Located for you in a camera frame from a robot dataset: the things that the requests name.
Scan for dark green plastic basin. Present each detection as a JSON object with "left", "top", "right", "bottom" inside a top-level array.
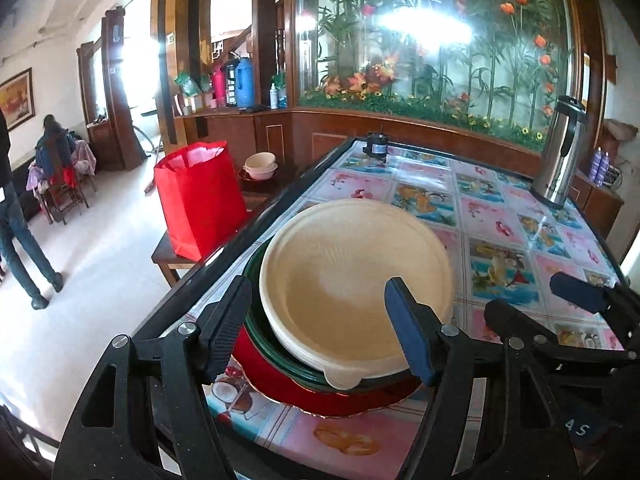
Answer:
[{"left": 242, "top": 240, "right": 421, "bottom": 394}]

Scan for red scalloped plate front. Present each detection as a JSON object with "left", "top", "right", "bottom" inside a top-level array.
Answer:
[{"left": 232, "top": 328, "right": 421, "bottom": 417}]

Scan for cream plastic bowl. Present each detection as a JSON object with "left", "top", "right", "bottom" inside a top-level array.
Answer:
[{"left": 259, "top": 200, "right": 454, "bottom": 390}]

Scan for stacked bowls on stool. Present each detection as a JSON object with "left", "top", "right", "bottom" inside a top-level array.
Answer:
[{"left": 240, "top": 152, "right": 278, "bottom": 181}]

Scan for floral fruit tablecloth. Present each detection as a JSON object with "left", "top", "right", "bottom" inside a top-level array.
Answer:
[{"left": 204, "top": 142, "right": 620, "bottom": 479}]

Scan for stainless steel thermos jug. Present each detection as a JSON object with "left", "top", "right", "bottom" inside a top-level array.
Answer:
[{"left": 529, "top": 96, "right": 587, "bottom": 209}]

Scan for purple spray cans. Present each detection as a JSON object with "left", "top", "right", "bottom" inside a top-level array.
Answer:
[{"left": 588, "top": 148, "right": 610, "bottom": 188}]

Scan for wooden stool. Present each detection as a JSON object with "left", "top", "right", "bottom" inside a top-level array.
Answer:
[{"left": 150, "top": 171, "right": 296, "bottom": 288}]

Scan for standing person in jeans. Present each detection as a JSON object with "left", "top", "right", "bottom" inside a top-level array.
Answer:
[{"left": 0, "top": 115, "right": 64, "bottom": 310}]

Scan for red shopping bag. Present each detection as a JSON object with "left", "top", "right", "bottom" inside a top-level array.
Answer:
[{"left": 154, "top": 141, "right": 248, "bottom": 261}]

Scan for wooden chair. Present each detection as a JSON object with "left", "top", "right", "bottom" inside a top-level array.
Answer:
[{"left": 34, "top": 144, "right": 99, "bottom": 226}]

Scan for wooden sideboard cabinet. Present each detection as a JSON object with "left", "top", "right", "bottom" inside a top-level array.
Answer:
[{"left": 171, "top": 105, "right": 626, "bottom": 241}]

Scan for pink thermos flask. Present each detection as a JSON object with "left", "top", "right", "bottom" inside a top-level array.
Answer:
[{"left": 212, "top": 67, "right": 227, "bottom": 107}]

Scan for blue thermos flask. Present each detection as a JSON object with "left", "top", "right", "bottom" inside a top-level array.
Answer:
[{"left": 235, "top": 58, "right": 255, "bottom": 108}]

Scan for framed wall picture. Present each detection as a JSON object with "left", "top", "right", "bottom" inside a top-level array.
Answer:
[{"left": 0, "top": 68, "right": 36, "bottom": 131}]

